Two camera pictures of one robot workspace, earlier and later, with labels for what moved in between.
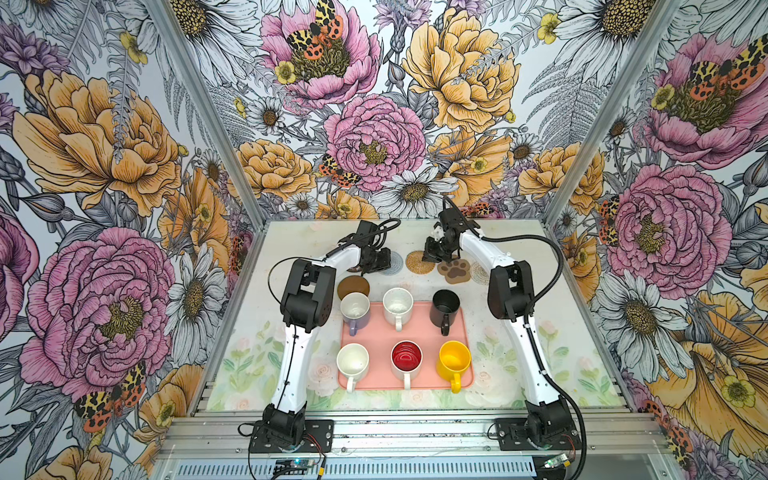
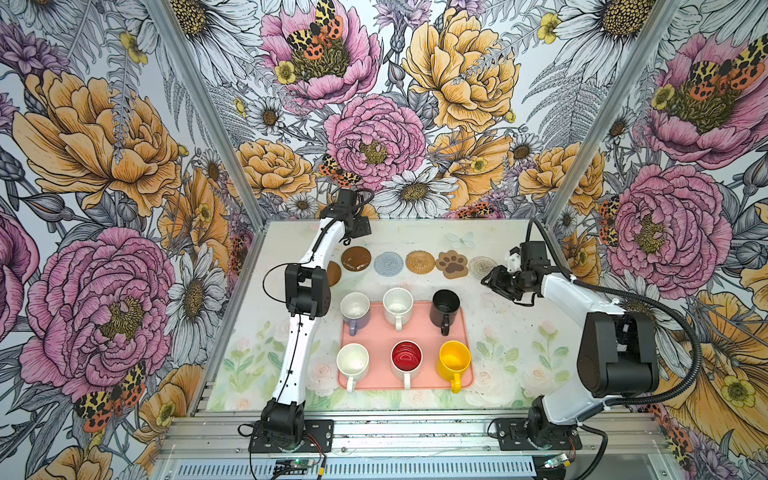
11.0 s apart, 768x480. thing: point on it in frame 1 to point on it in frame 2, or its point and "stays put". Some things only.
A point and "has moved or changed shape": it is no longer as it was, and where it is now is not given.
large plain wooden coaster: [352, 283] has moved or changed shape
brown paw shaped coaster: [457, 271] has moved or changed shape
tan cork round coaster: [415, 264] stays put
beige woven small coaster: [479, 273] stays put
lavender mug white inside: [355, 308] stays put
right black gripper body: [441, 250] to [510, 285]
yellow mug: [453, 358] stays put
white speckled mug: [397, 305] stays put
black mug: [444, 309] stays put
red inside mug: [406, 358] stays put
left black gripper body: [379, 260] to [359, 228]
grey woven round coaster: [396, 264] stays put
